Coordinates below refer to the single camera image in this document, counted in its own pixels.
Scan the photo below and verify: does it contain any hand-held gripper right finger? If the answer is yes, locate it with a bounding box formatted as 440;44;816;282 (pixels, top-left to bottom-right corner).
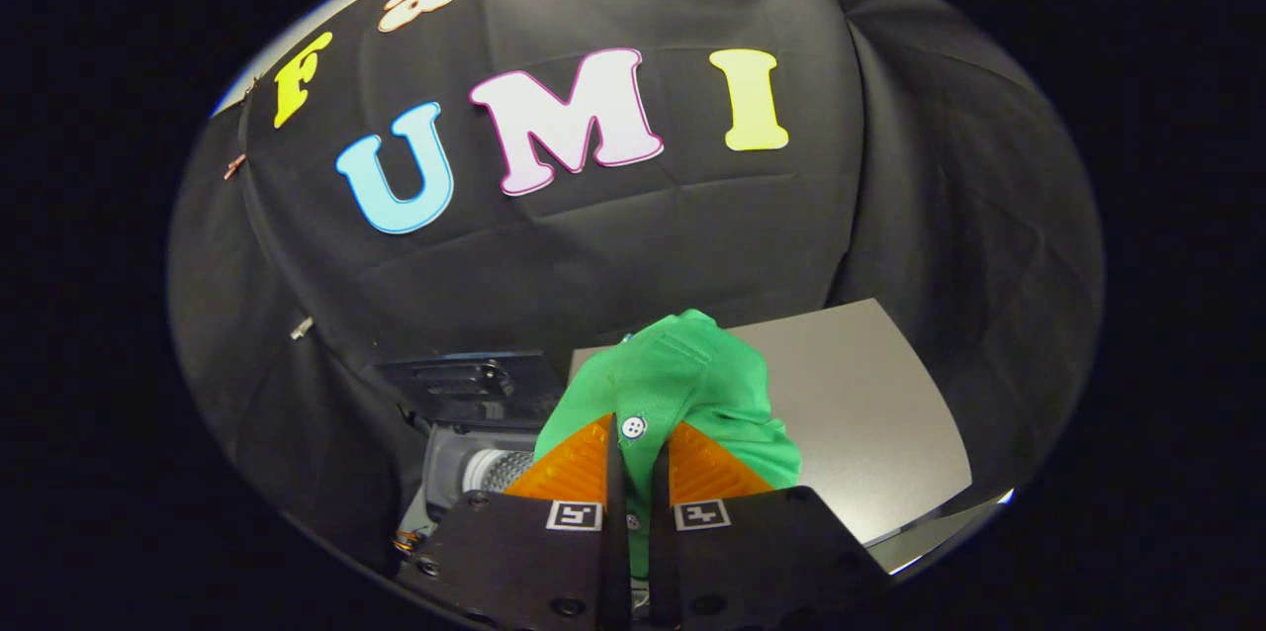
650;421;891;631

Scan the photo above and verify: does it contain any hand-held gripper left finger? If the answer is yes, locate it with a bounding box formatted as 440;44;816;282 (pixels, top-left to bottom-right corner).
396;413;631;631

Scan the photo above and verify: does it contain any green polo shirt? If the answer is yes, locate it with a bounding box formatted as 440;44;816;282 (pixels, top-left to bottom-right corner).
534;308;802;578

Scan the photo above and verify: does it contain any dark grey washing machine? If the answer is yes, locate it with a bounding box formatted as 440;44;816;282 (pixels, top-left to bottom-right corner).
376;349;570;553

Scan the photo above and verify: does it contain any grey cabinet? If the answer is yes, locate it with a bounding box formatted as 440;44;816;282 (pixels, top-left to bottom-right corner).
569;299;975;575

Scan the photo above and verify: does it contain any black backdrop cloth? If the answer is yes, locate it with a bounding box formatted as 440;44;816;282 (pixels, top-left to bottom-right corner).
166;0;1104;573

